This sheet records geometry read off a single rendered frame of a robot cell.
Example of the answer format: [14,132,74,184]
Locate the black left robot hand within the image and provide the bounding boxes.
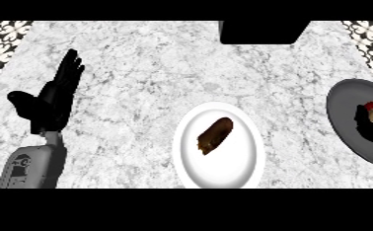
[6,47,87,135]

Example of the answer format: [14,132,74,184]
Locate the brown cupcake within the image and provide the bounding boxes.
[195,116,235,156]

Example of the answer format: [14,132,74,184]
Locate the white oval plate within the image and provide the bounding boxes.
[173,101,267,190]

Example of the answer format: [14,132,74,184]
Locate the grey round pan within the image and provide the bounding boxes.
[325,78,373,164]

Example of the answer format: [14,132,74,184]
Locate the black appliance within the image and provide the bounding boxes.
[217,20,311,45]

